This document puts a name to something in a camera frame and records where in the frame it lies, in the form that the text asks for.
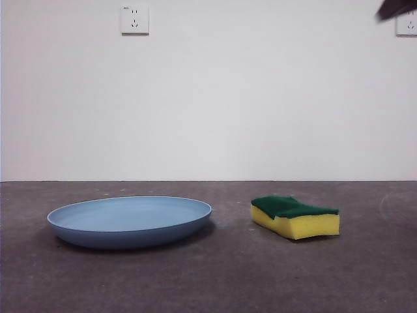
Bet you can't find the white wall socket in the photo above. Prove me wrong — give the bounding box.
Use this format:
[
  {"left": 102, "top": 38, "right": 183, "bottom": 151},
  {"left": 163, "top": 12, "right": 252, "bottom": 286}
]
[
  {"left": 395, "top": 11, "right": 417, "bottom": 37},
  {"left": 121, "top": 4, "right": 151, "bottom": 36}
]

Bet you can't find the blue round plate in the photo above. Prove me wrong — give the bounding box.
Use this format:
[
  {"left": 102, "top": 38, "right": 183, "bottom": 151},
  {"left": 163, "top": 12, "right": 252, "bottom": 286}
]
[{"left": 46, "top": 195, "right": 214, "bottom": 250}]

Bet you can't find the yellow sponge with green pad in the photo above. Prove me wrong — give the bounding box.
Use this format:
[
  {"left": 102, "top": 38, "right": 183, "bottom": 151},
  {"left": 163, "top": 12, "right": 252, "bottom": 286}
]
[{"left": 250, "top": 194, "right": 341, "bottom": 241}]

